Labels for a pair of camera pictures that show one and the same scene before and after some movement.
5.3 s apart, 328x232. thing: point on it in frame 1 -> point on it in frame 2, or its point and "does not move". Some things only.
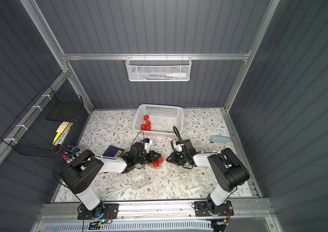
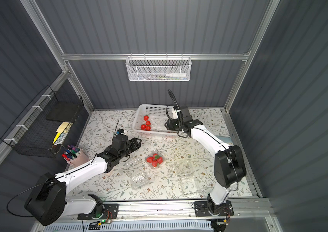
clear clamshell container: [156, 164] does not move
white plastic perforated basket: [158, 119] does not move
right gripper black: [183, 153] -> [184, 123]
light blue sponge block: [220, 139] does not move
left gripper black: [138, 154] -> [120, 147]
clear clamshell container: [138, 178] does not move
